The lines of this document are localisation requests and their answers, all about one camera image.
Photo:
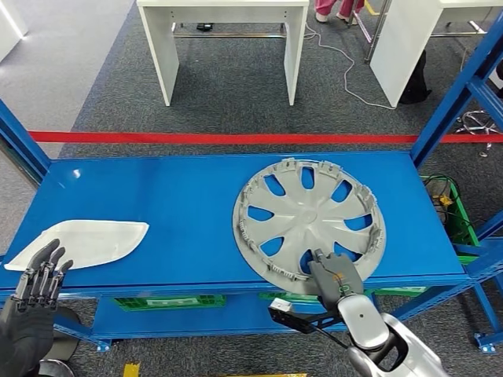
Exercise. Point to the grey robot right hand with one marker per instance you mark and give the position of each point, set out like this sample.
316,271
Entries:
337,281

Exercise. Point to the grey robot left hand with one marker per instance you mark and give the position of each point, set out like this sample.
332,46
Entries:
23,338

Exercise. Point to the grey plastic wheel cover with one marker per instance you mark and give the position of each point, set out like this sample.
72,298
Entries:
291,218

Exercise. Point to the white plastic panel part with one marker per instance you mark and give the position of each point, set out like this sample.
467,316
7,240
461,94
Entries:
86,242

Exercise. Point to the blue metal shelf rack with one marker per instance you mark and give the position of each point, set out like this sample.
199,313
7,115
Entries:
177,218

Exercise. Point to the green plastic crate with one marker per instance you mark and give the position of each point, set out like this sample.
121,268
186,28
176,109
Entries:
271,296
464,224
129,303

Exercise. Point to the black bag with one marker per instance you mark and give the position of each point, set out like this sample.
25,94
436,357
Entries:
415,86

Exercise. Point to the red barrier tape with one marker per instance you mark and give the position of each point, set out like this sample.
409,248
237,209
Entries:
196,138

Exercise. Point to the chrome stool base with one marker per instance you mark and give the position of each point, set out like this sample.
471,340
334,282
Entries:
477,125

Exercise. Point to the white desk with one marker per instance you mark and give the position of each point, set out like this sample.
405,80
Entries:
400,47
157,52

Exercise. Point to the person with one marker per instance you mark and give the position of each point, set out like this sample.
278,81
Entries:
324,6

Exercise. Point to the small black floor object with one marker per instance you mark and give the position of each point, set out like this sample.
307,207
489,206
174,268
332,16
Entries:
204,27

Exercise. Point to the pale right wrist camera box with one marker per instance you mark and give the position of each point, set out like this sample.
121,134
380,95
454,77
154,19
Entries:
281,305

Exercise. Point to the steel table frame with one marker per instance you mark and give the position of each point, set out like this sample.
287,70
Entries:
376,36

